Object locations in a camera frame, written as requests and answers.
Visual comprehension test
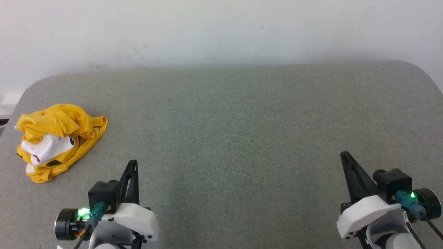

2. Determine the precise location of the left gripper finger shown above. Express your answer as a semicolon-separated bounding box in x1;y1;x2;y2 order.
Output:
119;160;135;200
129;160;140;205

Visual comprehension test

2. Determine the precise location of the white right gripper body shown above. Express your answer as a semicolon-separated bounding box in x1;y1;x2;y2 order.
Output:
337;194;403;240

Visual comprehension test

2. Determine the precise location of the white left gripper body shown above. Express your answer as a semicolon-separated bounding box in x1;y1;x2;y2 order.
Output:
102;203;160;242

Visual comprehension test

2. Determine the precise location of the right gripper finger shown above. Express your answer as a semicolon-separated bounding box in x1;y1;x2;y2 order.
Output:
346;152;378;199
340;151;359;204

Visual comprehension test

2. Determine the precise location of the yellow printed T-shirt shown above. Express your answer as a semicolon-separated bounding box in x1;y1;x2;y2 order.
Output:
15;104;108;183

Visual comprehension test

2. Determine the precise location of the black right cylindrical motor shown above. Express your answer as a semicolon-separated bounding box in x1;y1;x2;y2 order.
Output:
412;188;442;221

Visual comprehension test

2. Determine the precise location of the black cylindrical motor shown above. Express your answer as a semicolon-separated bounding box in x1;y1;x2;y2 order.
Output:
412;188;442;221
54;207;91;241

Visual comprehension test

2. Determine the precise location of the black left cylindrical motor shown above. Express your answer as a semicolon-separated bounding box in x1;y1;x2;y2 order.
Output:
54;207;91;241

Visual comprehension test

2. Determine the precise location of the left teal-plug camera cable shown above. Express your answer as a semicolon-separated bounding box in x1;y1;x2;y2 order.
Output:
74;202;108;249

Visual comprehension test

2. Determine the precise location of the teal-plug camera cable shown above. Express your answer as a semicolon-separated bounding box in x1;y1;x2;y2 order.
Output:
74;202;108;249
393;190;443;241

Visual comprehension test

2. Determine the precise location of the right teal-plug camera cable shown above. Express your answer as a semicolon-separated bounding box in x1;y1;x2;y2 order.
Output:
393;190;443;241

